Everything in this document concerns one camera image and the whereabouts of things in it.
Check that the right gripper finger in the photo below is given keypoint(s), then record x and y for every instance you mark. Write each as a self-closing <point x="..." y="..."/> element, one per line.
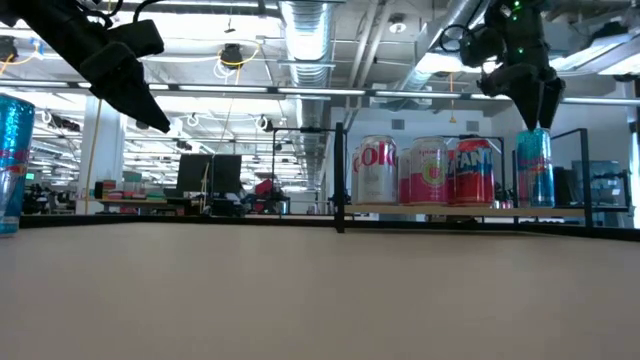
<point x="551" y="100"/>
<point x="529" y="107"/>

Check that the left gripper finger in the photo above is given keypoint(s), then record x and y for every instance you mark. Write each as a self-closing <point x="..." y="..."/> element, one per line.
<point x="132" y="100"/>

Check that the blue silver Red Bull can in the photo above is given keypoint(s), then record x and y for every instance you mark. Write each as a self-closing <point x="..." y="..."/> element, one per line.
<point x="15" y="170"/>
<point x="535" y="170"/>

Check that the red Fanta can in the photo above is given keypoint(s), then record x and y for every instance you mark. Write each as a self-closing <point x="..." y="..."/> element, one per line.
<point x="474" y="172"/>
<point x="451" y="180"/>

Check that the pink fruit-print drink can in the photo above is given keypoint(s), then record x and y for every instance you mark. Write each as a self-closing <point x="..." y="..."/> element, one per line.
<point x="429" y="172"/>

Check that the silver Diet Coke can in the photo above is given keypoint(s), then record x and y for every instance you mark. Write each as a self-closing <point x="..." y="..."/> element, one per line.
<point x="354" y="175"/>
<point x="377" y="172"/>

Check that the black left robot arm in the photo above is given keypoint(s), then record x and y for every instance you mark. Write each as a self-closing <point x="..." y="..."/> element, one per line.
<point x="45" y="25"/>

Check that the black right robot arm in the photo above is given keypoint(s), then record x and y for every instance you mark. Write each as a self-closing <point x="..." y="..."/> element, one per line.
<point x="522" y="30"/>

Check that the white building column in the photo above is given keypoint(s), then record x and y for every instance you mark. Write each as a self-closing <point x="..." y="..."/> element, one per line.
<point x="107" y="150"/>

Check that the stack of coloured boxes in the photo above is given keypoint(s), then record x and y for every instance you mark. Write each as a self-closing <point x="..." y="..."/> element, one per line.
<point x="130" y="190"/>

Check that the black office monitor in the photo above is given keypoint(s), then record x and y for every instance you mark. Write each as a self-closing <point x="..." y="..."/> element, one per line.
<point x="192" y="172"/>
<point x="227" y="172"/>

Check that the translucent storage bin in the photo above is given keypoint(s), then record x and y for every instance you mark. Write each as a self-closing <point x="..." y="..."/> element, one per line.
<point x="600" y="182"/>

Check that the tan table cover sheet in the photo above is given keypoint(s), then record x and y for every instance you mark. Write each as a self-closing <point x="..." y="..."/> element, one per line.
<point x="320" y="300"/>

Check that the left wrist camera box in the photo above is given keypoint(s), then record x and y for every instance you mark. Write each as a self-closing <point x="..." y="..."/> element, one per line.
<point x="137" y="37"/>

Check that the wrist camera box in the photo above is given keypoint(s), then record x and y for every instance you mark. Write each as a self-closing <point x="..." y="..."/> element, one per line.
<point x="137" y="37"/>
<point x="480" y="47"/>

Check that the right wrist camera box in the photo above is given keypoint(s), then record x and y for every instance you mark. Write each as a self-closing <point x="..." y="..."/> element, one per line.
<point x="480" y="47"/>

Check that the silver smooth air duct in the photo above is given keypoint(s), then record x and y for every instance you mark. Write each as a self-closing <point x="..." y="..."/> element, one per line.
<point x="440" y="35"/>

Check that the black aluminium table frame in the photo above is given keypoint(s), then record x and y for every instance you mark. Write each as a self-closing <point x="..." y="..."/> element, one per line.
<point x="200" y="220"/>

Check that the silver spiral air duct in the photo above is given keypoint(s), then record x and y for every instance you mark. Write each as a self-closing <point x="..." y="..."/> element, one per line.
<point x="307" y="40"/>

